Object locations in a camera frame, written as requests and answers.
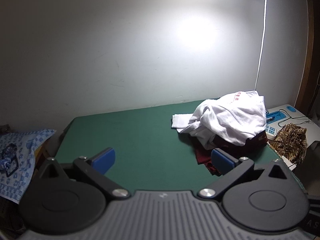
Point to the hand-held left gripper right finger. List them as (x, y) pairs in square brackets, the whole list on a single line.
[(221, 160)]

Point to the wooden door frame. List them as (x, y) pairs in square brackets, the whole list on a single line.
[(308, 67)]

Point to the blue patterned cloth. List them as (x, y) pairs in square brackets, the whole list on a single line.
[(27, 155)]

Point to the blue patterned bag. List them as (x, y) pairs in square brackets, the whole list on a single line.
[(7, 152)]

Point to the tiger print cloth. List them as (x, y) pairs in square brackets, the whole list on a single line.
[(290, 140)]

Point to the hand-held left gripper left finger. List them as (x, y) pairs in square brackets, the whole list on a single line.
[(103, 158)]

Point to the white device with blue buttons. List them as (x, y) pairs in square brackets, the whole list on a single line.
[(271, 131)]

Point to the dark red sweater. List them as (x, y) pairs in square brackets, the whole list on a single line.
[(205, 158)]

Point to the white shirt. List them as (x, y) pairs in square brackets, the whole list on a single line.
[(225, 120)]

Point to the white side table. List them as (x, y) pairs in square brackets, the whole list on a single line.
[(312, 135)]

